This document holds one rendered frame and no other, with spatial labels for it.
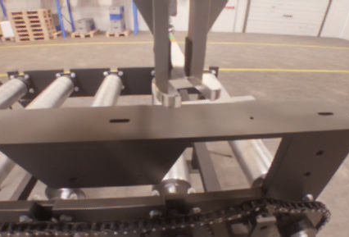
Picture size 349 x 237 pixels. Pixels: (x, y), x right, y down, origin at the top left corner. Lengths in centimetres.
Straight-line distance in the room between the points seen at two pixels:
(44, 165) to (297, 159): 50
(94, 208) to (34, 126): 23
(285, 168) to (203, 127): 25
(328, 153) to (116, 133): 42
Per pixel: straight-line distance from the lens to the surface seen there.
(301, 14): 1155
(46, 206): 56
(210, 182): 70
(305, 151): 46
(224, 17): 977
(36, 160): 42
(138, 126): 27
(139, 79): 127
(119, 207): 47
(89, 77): 133
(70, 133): 28
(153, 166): 38
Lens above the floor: 132
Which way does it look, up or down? 33 degrees down
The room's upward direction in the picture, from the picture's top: 2 degrees clockwise
